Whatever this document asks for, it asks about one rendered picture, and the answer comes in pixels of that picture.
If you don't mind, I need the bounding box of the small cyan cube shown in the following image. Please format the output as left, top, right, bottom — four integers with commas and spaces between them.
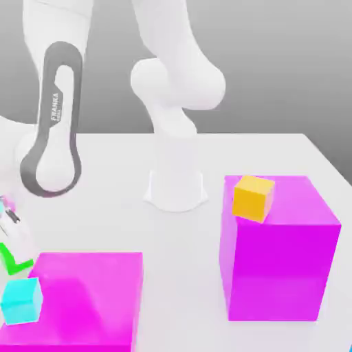
0, 277, 44, 327

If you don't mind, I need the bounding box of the large flat magenta box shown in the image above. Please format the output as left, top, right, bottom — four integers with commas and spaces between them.
0, 251, 144, 352

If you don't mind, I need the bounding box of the small yellow cube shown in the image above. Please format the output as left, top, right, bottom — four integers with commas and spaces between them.
232, 175, 276, 224

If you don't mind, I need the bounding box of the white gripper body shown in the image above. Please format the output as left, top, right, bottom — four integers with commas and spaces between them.
0, 218, 39, 267

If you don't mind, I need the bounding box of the large tall magenta box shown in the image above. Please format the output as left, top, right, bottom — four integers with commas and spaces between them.
219, 175, 342, 322

